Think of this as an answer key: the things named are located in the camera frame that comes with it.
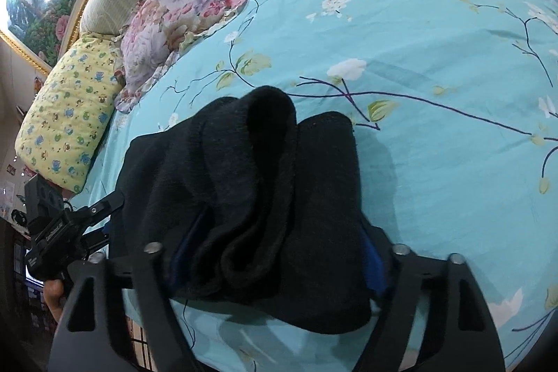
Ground black pants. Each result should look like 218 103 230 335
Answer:
109 87 372 334

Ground person's left hand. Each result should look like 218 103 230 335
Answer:
44 280 64 323

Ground yellow cartoon print pillow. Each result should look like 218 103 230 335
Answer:
15 33 121 193

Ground pink floral ruffled pillow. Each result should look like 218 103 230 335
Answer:
113 0 247 113

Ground teal floral bed sheet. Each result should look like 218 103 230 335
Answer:
73 0 557 371

